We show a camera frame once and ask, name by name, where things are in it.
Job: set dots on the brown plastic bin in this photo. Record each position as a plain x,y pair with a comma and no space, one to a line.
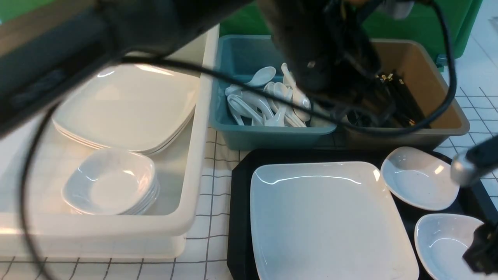
429,89

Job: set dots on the green backdrop cloth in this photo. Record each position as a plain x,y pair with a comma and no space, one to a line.
421,25

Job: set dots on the stacked white small bowls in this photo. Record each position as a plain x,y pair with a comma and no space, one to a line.
112,182

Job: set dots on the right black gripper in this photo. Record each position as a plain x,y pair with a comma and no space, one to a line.
482,255

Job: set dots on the white rectangular rice plate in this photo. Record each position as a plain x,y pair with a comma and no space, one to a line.
327,221

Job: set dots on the white grid tablecloth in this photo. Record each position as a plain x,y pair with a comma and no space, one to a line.
204,245

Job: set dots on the white spoons in teal bin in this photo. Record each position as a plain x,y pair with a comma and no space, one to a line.
263,111

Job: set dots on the large white plastic bin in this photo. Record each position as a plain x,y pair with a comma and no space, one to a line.
160,233

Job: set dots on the white bowl upper right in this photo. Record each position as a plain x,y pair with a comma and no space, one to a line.
419,179

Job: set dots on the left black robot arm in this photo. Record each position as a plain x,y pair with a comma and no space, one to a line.
52,49

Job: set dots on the black serving tray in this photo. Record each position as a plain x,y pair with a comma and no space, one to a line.
473,201

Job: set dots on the teal plastic bin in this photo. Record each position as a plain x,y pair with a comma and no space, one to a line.
240,56

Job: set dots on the black chopsticks in brown bin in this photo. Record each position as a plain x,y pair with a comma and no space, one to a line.
404,101

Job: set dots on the white bowl lower right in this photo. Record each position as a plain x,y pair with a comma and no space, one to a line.
441,239

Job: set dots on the binder clip right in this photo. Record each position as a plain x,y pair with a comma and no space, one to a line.
441,61

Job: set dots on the stacked white square plates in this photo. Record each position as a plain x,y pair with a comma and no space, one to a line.
135,107

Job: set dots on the white bowl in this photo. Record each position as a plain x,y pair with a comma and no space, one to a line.
419,179
441,239

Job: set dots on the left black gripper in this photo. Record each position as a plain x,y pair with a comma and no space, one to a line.
329,53

